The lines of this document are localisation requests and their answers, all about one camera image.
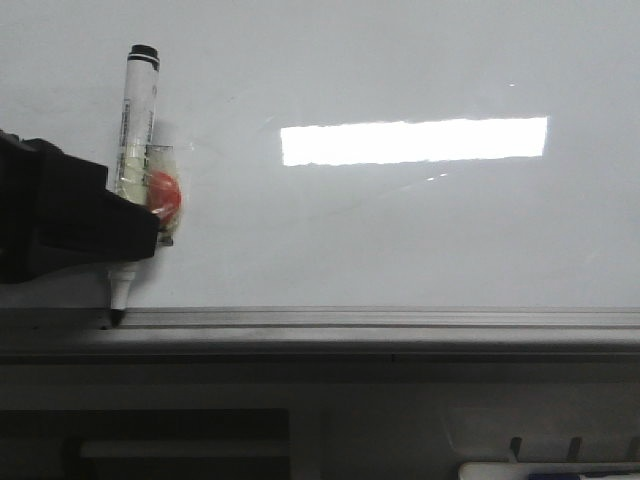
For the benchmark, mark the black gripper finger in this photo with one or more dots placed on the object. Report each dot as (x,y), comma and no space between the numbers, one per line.
(57,213)

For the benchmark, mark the red magnet taped to marker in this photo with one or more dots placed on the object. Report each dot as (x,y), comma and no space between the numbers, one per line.
(164,192)

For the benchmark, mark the white black whiteboard marker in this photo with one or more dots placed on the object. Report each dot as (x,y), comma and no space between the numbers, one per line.
(131,182)

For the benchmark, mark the white whiteboard surface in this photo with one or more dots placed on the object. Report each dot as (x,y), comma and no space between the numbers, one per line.
(361,153)

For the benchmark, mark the aluminium whiteboard frame rail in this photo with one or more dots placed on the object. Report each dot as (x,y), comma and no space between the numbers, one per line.
(214,331)

